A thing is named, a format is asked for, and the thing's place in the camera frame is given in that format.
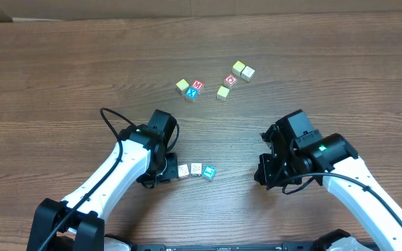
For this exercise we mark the yellow block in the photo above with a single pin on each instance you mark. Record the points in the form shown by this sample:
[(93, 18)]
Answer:
[(237, 68), (181, 86), (222, 93)]

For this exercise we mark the blue X block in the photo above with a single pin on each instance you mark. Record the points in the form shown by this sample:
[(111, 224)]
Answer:
[(191, 94)]

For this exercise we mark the blue wooden block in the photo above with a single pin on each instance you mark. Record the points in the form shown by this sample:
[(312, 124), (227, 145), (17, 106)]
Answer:
[(209, 172)]

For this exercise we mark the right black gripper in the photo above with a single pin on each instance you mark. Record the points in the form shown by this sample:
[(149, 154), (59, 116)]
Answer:
[(264, 169)]

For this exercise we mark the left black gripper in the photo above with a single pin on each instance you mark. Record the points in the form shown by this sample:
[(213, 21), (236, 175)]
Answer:
[(169, 167)]

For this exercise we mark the red M block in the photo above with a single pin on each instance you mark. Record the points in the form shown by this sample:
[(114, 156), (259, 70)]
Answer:
[(198, 85)]

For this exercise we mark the yellow block middle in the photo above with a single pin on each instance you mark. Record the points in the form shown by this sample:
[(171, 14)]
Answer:
[(222, 93)]

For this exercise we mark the green edged wooden block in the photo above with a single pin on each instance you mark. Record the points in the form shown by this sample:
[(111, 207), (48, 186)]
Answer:
[(196, 169)]

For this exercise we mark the red edged wooden block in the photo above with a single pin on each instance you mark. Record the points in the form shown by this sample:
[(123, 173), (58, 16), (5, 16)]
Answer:
[(183, 171)]

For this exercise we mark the yellow block left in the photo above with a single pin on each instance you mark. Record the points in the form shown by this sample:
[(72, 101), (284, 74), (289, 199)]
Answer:
[(181, 86)]

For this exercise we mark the red circle block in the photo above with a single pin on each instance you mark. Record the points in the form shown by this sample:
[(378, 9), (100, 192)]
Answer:
[(229, 81)]

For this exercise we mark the white block far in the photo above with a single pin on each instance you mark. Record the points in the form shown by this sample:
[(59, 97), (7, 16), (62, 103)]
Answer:
[(247, 73)]

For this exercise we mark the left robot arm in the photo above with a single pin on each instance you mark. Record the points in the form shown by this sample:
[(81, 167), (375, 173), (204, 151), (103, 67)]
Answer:
[(142, 154)]

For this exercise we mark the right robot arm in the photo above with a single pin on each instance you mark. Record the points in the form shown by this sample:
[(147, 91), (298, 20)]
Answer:
[(300, 155)]

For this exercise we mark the yellow block far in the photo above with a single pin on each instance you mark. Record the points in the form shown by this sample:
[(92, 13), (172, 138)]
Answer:
[(237, 68)]

